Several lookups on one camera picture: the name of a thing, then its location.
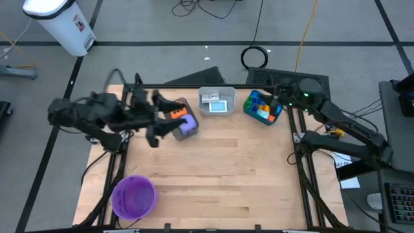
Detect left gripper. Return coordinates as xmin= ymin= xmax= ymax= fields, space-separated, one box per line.
xmin=122 ymin=87 xmax=189 ymax=149

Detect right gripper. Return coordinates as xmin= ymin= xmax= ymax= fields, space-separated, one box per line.
xmin=257 ymin=76 xmax=325 ymax=117

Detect orange foam die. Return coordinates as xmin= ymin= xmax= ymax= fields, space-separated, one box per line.
xmin=169 ymin=107 xmax=189 ymax=120

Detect purple foam die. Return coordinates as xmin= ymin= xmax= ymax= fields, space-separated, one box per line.
xmin=179 ymin=113 xmax=198 ymax=136

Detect smoky grey translucent bin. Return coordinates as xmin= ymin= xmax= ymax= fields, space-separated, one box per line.
xmin=162 ymin=96 xmax=201 ymax=142

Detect teal plastic bin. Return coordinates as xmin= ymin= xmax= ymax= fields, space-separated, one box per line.
xmin=243 ymin=89 xmax=285 ymax=127

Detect black perforated panel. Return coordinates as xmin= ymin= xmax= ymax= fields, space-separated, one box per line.
xmin=246 ymin=67 xmax=332 ymax=100

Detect translucent white plastic bin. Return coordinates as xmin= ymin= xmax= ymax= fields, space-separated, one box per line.
xmin=197 ymin=86 xmax=238 ymax=117

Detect grey-backed playing card deck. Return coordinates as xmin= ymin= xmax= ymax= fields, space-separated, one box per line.
xmin=208 ymin=100 xmax=229 ymax=113

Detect black flat panel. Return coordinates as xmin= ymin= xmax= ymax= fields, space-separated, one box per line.
xmin=164 ymin=65 xmax=226 ymax=86

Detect purple plastic bucket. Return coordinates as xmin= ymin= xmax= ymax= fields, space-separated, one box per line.
xmin=111 ymin=174 xmax=159 ymax=222

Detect white paper sheet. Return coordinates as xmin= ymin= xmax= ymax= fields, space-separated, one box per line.
xmin=331 ymin=151 xmax=362 ymax=190

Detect grey side desk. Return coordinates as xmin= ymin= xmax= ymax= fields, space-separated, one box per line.
xmin=378 ymin=80 xmax=414 ymax=174

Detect white pedal trash bin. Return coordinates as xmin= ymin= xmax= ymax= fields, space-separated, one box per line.
xmin=22 ymin=0 xmax=97 ymax=58

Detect white computer mouse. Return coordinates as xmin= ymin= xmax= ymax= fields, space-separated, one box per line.
xmin=366 ymin=192 xmax=384 ymax=211

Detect grey metal stand base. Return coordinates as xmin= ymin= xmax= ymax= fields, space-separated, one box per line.
xmin=0 ymin=63 xmax=39 ymax=81

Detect backlit computer keyboard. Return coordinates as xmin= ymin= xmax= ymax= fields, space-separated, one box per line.
xmin=384 ymin=182 xmax=414 ymax=225

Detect black equipment base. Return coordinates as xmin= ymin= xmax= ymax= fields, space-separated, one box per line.
xmin=0 ymin=100 xmax=14 ymax=118

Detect grey keyboard desk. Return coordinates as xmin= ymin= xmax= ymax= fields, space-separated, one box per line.
xmin=376 ymin=166 xmax=414 ymax=233

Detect black cable with coil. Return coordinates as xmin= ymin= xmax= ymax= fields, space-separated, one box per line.
xmin=240 ymin=0 xmax=270 ymax=70

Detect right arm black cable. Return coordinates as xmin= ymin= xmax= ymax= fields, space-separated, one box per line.
xmin=287 ymin=150 xmax=303 ymax=166

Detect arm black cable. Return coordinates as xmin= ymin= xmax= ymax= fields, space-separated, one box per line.
xmin=287 ymin=150 xmax=303 ymax=166
xmin=102 ymin=67 xmax=127 ymax=93

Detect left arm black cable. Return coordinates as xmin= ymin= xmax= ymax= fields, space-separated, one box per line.
xmin=102 ymin=67 xmax=127 ymax=93

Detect yellow power cable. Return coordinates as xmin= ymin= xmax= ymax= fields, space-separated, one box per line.
xmin=294 ymin=0 xmax=320 ymax=73

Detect tangled black floor cable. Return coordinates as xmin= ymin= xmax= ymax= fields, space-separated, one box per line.
xmin=170 ymin=0 xmax=241 ymax=20

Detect white floor cable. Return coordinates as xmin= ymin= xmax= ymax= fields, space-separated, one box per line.
xmin=0 ymin=19 xmax=33 ymax=60

